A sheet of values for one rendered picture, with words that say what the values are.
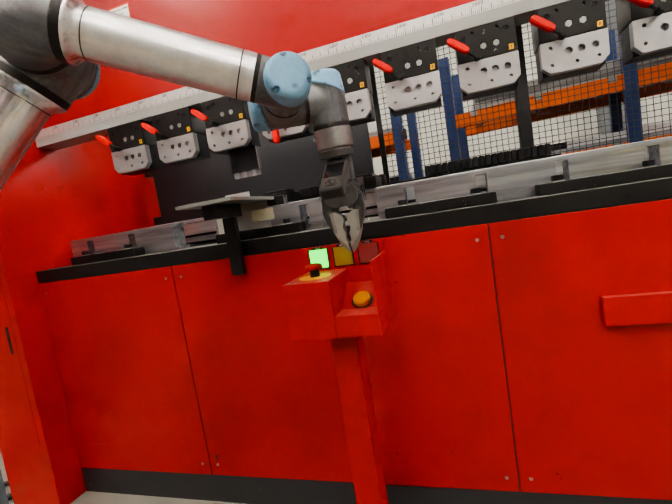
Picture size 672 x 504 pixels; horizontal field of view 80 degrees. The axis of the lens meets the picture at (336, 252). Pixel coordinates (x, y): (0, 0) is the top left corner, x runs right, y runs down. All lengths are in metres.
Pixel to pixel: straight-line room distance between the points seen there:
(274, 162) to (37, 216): 0.95
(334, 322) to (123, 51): 0.58
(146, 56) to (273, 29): 0.74
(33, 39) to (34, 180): 1.20
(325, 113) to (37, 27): 0.45
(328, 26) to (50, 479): 1.82
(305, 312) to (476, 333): 0.49
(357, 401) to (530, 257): 0.55
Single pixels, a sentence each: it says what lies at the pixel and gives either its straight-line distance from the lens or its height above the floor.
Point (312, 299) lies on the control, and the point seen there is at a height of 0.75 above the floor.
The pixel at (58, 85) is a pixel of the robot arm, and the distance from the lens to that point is 0.86.
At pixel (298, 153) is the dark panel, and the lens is 1.86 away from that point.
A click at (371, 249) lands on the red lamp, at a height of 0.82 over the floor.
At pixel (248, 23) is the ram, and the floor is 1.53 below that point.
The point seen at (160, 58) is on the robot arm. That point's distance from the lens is 0.70.
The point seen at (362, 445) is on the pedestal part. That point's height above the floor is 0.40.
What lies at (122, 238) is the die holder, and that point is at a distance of 1.69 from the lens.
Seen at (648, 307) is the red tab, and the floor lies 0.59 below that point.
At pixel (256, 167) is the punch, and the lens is 1.37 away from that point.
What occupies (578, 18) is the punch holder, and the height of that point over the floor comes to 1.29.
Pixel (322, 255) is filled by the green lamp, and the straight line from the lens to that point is 0.96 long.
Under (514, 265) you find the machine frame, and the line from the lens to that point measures 1.09.
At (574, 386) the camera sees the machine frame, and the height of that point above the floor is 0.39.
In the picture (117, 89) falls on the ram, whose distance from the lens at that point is 1.69.
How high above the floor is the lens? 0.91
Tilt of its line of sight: 5 degrees down
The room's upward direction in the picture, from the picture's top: 9 degrees counter-clockwise
